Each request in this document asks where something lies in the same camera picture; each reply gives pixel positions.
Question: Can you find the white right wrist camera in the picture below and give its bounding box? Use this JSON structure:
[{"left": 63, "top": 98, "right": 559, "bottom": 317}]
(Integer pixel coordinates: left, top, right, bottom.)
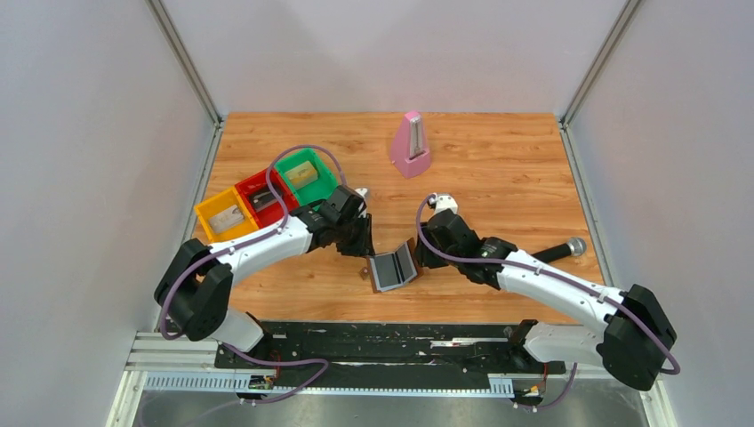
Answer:
[{"left": 428, "top": 193, "right": 459, "bottom": 214}]

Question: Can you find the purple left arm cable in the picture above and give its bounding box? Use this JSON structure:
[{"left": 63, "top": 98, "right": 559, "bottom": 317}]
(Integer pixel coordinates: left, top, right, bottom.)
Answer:
[{"left": 157, "top": 144, "right": 355, "bottom": 407}]

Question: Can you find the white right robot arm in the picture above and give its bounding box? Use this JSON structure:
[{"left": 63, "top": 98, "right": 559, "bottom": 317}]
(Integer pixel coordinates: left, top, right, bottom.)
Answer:
[{"left": 415, "top": 208, "right": 681, "bottom": 391}]

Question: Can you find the pink metronome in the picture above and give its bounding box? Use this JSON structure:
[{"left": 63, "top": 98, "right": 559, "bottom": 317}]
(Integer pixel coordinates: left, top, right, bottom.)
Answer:
[{"left": 389, "top": 110, "right": 431, "bottom": 179}]

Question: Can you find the black card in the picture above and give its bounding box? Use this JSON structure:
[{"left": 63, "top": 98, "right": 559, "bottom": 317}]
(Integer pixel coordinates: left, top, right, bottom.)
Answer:
[{"left": 248, "top": 187, "right": 278, "bottom": 212}]

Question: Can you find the red plastic bin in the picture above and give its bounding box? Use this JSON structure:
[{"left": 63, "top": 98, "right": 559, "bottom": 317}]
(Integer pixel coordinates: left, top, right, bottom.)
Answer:
[{"left": 235, "top": 170, "right": 299, "bottom": 229}]

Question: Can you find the grey card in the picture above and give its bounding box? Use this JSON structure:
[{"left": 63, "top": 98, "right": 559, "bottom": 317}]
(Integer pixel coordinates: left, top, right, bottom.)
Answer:
[{"left": 373, "top": 253, "right": 402, "bottom": 292}]

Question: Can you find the green plastic bin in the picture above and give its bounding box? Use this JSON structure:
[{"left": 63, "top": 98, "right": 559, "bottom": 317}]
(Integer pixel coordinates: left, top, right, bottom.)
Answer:
[{"left": 275, "top": 148, "right": 339, "bottom": 205}]

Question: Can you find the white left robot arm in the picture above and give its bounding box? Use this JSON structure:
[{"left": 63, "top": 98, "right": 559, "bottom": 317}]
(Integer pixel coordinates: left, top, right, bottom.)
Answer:
[{"left": 154, "top": 185, "right": 374, "bottom": 352}]

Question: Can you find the yellow plastic bin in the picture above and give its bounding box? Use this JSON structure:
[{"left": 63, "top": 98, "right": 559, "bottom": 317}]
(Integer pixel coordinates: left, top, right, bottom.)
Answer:
[{"left": 194, "top": 187, "right": 260, "bottom": 243}]

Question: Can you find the black mounting rail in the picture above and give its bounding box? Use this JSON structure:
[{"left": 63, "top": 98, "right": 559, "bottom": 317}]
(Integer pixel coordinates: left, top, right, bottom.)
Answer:
[{"left": 126, "top": 320, "right": 566, "bottom": 399}]

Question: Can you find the brown leather card holder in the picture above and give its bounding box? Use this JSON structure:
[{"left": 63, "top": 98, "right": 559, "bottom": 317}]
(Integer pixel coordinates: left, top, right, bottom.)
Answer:
[{"left": 359, "top": 238, "right": 422, "bottom": 293}]

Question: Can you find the silver card in yellow bin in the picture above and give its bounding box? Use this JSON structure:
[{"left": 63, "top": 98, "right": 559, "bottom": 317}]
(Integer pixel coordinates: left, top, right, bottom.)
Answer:
[{"left": 208, "top": 205, "right": 245, "bottom": 234}]

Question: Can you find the gold card in green bin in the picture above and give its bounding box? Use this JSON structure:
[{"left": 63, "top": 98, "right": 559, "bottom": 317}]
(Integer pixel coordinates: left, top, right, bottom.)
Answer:
[{"left": 285, "top": 161, "right": 319, "bottom": 189}]

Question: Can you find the black microphone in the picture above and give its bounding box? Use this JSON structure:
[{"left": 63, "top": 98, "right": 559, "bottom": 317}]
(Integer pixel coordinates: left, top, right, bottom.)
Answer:
[{"left": 532, "top": 237, "right": 588, "bottom": 263}]

